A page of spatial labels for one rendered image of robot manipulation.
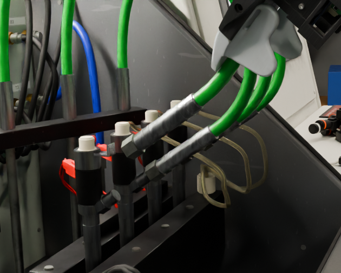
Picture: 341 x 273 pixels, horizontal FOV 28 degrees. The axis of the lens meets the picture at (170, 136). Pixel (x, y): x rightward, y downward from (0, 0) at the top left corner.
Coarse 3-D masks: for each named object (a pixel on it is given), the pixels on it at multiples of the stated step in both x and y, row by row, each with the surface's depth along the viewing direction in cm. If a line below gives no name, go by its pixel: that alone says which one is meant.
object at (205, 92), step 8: (224, 64) 62; (232, 64) 61; (224, 72) 62; (232, 72) 62; (216, 80) 62; (224, 80) 62; (208, 88) 63; (216, 88) 63; (200, 96) 63; (208, 96) 63; (200, 104) 64
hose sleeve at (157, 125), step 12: (192, 96) 64; (180, 108) 64; (192, 108) 64; (156, 120) 66; (168, 120) 65; (180, 120) 65; (144, 132) 66; (156, 132) 66; (168, 132) 66; (144, 144) 67
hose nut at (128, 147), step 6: (132, 138) 67; (126, 144) 67; (132, 144) 67; (126, 150) 68; (132, 150) 67; (138, 150) 67; (144, 150) 68; (126, 156) 68; (132, 156) 68; (138, 156) 68
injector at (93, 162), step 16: (80, 160) 70; (96, 160) 70; (80, 176) 70; (96, 176) 71; (80, 192) 71; (96, 192) 71; (112, 192) 70; (80, 208) 71; (96, 208) 71; (96, 224) 72; (96, 240) 72; (96, 256) 73
